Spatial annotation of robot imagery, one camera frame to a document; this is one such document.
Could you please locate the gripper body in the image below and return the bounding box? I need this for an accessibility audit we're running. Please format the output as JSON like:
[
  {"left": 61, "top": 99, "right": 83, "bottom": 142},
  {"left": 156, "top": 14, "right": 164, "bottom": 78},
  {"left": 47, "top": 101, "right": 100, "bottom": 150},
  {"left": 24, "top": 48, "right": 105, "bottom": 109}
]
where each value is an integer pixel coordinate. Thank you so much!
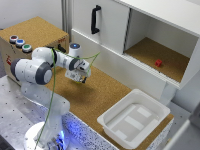
[{"left": 65, "top": 63, "right": 92, "bottom": 84}]

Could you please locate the pink block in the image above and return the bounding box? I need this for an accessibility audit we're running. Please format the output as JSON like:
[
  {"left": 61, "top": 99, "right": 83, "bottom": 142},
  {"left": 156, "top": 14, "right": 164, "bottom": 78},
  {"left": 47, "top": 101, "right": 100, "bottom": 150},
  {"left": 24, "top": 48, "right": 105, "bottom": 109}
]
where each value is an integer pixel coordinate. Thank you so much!
[{"left": 154, "top": 59, "right": 164, "bottom": 68}]

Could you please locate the white sliding door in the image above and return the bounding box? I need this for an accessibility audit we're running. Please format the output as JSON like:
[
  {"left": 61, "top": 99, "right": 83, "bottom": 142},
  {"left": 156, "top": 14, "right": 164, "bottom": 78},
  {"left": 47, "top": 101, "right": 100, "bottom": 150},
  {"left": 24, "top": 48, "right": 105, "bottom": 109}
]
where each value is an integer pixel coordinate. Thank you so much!
[{"left": 72, "top": 0, "right": 131, "bottom": 56}]

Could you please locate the green button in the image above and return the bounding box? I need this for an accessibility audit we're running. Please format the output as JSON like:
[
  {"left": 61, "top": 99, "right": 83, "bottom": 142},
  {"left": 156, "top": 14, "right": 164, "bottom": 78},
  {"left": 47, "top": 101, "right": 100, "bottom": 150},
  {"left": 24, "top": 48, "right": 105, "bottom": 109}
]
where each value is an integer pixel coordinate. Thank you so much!
[{"left": 21, "top": 43, "right": 33, "bottom": 54}]

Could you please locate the wooden drawer box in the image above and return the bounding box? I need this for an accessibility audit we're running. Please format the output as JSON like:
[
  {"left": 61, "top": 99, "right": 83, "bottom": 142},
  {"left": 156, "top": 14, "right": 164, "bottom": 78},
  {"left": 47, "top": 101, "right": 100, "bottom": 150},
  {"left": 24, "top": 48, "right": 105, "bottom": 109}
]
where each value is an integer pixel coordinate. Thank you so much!
[{"left": 0, "top": 16, "right": 71, "bottom": 82}]

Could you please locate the blue button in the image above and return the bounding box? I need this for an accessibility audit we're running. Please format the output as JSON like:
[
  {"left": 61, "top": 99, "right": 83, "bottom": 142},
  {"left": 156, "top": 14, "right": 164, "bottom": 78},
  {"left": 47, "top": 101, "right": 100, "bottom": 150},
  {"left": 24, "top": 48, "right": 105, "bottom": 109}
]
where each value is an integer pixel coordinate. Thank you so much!
[{"left": 15, "top": 38, "right": 26, "bottom": 48}]

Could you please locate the red button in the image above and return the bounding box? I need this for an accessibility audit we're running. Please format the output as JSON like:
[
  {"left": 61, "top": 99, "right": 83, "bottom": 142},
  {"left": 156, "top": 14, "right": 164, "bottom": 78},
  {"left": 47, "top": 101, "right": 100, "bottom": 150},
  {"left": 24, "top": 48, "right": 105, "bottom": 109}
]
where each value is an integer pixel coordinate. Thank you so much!
[{"left": 9, "top": 34, "right": 19, "bottom": 44}]

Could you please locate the white plastic box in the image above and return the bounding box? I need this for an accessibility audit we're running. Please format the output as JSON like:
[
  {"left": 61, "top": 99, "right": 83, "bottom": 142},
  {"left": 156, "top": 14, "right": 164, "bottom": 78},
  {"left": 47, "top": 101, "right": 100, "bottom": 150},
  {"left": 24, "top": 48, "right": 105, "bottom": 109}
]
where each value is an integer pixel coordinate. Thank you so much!
[{"left": 96, "top": 88, "right": 171, "bottom": 150}]

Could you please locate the white cabinet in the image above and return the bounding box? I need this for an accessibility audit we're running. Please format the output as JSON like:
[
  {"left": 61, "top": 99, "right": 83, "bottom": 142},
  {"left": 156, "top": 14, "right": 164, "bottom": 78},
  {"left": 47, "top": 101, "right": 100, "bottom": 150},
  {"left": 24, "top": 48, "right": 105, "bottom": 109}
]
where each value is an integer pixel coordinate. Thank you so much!
[{"left": 70, "top": 0, "right": 200, "bottom": 106}]

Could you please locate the black drawer handle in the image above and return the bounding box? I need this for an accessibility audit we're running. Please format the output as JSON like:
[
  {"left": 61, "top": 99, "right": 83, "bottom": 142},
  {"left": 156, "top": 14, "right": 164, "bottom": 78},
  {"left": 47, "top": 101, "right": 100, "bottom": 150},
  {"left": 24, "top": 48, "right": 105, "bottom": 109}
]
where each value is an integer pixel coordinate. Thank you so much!
[{"left": 57, "top": 43, "right": 67, "bottom": 54}]

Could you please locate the black door handle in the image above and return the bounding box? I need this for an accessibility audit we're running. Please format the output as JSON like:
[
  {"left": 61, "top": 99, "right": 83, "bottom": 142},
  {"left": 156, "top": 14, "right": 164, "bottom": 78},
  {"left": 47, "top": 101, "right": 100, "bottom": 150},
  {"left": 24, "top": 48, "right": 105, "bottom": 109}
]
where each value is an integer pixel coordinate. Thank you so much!
[{"left": 90, "top": 4, "right": 102, "bottom": 35}]

